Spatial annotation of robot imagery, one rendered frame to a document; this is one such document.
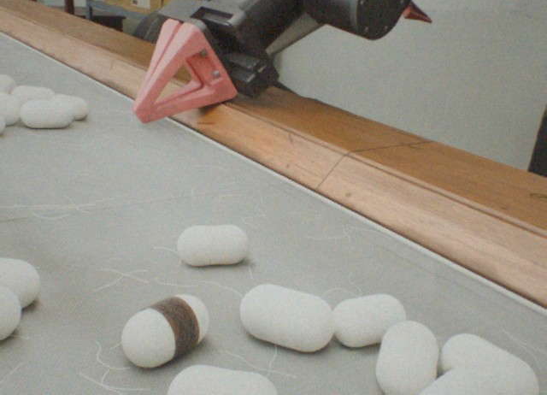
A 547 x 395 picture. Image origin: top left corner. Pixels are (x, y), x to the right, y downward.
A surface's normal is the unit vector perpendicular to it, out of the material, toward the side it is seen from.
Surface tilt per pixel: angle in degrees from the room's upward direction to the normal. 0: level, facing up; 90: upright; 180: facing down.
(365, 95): 90
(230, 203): 0
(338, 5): 103
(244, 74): 39
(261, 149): 45
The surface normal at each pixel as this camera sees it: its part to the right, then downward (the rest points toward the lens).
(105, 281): 0.10, -0.94
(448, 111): -0.74, 0.16
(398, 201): -0.50, -0.57
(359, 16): 0.65, 0.43
